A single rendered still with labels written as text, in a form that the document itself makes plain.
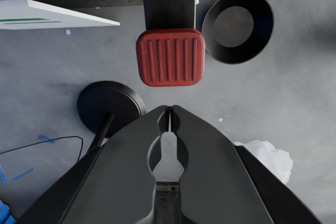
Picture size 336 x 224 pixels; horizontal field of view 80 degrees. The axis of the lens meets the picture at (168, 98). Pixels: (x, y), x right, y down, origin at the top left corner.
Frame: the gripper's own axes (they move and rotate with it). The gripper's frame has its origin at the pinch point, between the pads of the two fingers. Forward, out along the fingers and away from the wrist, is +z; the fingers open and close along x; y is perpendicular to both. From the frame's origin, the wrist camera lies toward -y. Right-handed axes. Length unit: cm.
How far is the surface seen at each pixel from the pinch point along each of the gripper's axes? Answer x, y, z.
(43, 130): -79, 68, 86
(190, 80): 2.1, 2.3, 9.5
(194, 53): 2.3, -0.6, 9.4
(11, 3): -27.2, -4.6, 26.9
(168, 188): -4, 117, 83
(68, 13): -24.1, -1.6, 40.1
